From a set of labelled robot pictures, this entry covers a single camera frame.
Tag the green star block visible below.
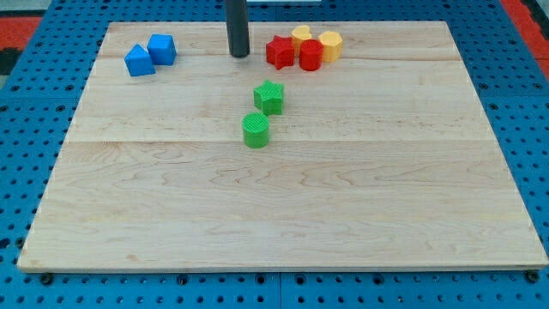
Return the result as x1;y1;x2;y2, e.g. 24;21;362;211
253;80;285;116

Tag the red star block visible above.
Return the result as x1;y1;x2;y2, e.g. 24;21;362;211
266;35;295;70

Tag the green cylinder block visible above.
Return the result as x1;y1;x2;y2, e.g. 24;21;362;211
242;112;269;148

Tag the light wooden board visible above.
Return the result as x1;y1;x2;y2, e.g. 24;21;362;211
18;21;548;273

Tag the red cylinder block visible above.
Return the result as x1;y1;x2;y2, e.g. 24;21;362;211
299;39;323;71

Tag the yellow hexagon block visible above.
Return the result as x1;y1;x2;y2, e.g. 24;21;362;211
318;31;343;63

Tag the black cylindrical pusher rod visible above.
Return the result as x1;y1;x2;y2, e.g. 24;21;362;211
225;0;250;58

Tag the blue cube block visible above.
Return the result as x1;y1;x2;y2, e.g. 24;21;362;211
147;33;177;66

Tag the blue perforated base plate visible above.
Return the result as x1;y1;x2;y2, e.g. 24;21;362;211
1;0;548;308

